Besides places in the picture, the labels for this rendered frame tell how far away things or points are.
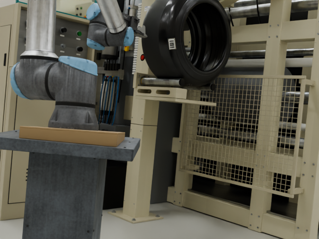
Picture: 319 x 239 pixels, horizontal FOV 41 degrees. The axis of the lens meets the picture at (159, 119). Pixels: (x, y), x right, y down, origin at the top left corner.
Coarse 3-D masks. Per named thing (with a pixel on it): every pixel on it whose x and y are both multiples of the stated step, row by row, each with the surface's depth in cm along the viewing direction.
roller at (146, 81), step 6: (144, 78) 264; (150, 78) 260; (156, 78) 256; (162, 78) 252; (168, 78) 249; (174, 78) 245; (180, 78) 242; (144, 84) 265; (150, 84) 260; (156, 84) 256; (162, 84) 252; (168, 84) 248; (174, 84) 244; (180, 84) 241
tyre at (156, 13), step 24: (168, 0) 241; (192, 0) 238; (216, 0) 253; (144, 24) 246; (168, 24) 232; (192, 24) 280; (216, 24) 274; (144, 48) 247; (168, 48) 234; (192, 48) 284; (216, 48) 278; (168, 72) 245; (192, 72) 243; (216, 72) 258
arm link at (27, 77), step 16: (32, 0) 163; (48, 0) 164; (32, 16) 163; (48, 16) 164; (32, 32) 163; (48, 32) 164; (32, 48) 163; (48, 48) 165; (16, 64) 167; (32, 64) 161; (48, 64) 162; (16, 80) 163; (32, 80) 161; (32, 96) 165; (48, 96) 162
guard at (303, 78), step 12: (228, 84) 277; (300, 96) 239; (240, 108) 269; (288, 108) 244; (300, 108) 238; (228, 120) 275; (264, 120) 255; (300, 120) 238; (228, 144) 274; (180, 156) 304; (228, 156) 274; (240, 156) 267; (252, 156) 261; (288, 156) 243; (180, 168) 304; (192, 168) 296; (228, 180) 272; (264, 180) 254; (276, 180) 248; (288, 180) 242; (276, 192) 247
